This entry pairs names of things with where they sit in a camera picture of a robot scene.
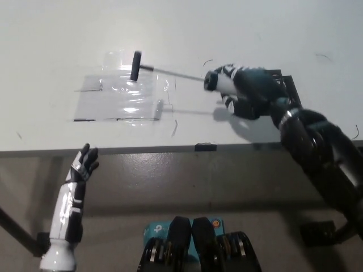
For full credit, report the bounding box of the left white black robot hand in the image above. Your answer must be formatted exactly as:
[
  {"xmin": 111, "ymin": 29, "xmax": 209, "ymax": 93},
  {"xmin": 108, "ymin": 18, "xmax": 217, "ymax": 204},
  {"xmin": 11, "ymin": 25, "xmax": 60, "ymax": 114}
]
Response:
[{"xmin": 49, "ymin": 143, "xmax": 100, "ymax": 243}]

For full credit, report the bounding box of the teal router box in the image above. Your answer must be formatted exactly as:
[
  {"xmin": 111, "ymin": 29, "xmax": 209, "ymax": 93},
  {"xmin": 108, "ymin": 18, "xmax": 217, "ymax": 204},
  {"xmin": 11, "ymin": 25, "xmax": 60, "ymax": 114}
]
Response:
[{"xmin": 142, "ymin": 218, "xmax": 225, "ymax": 259}]

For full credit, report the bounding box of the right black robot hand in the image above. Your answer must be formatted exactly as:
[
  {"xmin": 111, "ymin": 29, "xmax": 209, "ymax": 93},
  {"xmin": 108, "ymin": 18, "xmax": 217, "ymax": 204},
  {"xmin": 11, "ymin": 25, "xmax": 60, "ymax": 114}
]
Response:
[{"xmin": 204, "ymin": 63, "xmax": 290, "ymax": 120}]

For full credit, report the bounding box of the black table leg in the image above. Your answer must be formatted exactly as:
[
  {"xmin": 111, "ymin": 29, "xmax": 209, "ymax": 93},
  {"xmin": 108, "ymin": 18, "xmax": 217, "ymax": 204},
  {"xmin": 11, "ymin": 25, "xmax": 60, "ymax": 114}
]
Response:
[{"xmin": 0, "ymin": 206, "xmax": 40, "ymax": 252}]

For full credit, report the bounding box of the black tape edge marker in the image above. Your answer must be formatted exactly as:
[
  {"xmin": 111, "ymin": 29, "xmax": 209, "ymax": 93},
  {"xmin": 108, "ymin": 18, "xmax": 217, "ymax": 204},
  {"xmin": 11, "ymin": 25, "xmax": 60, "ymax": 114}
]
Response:
[{"xmin": 194, "ymin": 143, "xmax": 218, "ymax": 152}]

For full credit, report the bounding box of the small white air pump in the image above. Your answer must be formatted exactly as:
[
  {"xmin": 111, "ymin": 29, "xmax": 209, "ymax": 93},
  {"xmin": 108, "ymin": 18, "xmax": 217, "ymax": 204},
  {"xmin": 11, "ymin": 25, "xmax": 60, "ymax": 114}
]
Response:
[{"xmin": 129, "ymin": 50, "xmax": 237, "ymax": 95}]

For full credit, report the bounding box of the clear plastic taped sheet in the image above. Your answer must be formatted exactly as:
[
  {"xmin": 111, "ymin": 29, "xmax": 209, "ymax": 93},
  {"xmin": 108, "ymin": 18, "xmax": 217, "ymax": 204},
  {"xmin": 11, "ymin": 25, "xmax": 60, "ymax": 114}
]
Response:
[{"xmin": 67, "ymin": 50, "xmax": 182, "ymax": 124}]

